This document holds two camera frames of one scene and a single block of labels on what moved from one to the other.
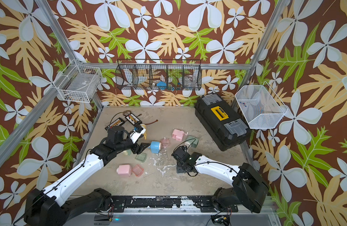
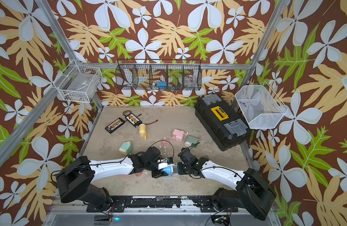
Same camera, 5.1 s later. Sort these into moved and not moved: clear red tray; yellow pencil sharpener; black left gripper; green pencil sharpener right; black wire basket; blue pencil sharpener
Moved: blue pencil sharpener; black left gripper
Not moved: clear red tray; green pencil sharpener right; black wire basket; yellow pencil sharpener
